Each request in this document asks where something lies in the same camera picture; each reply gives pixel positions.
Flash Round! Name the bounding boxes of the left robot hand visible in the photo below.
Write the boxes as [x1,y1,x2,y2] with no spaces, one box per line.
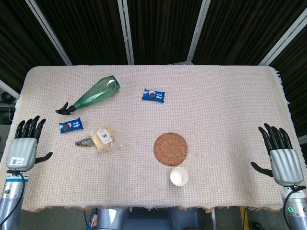
[5,115,53,172]

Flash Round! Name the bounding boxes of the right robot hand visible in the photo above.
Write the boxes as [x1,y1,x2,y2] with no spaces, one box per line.
[250,123,305,186]

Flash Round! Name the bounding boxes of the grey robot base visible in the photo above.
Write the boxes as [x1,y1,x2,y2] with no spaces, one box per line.
[88,206,216,230]

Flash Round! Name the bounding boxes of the white paper cup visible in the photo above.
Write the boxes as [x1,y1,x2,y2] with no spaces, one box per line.
[170,167,189,186]

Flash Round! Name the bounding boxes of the brown woven coaster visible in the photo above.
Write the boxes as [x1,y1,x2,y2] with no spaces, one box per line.
[153,132,189,166]

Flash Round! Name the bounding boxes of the blue cookie packet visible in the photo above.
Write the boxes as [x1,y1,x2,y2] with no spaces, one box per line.
[59,117,84,135]
[142,88,166,104]

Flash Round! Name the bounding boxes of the small grey metal clip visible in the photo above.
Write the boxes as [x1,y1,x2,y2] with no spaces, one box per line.
[74,138,94,148]

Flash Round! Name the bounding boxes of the clear wrapped yellow cake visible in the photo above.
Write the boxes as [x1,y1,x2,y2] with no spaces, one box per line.
[91,123,120,155]

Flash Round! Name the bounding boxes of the green spray bottle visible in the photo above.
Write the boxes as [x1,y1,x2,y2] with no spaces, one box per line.
[55,75,120,115]

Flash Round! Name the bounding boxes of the pink woven tablecloth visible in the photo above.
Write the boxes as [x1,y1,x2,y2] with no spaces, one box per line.
[0,64,307,214]

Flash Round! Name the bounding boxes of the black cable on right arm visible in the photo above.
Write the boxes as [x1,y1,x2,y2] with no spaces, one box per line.
[282,185,307,230]

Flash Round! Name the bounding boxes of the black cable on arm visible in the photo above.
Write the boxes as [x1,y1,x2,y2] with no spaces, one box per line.
[0,171,25,226]
[282,185,307,230]

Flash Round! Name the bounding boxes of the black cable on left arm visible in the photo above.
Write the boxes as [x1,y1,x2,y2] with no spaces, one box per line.
[0,171,25,226]

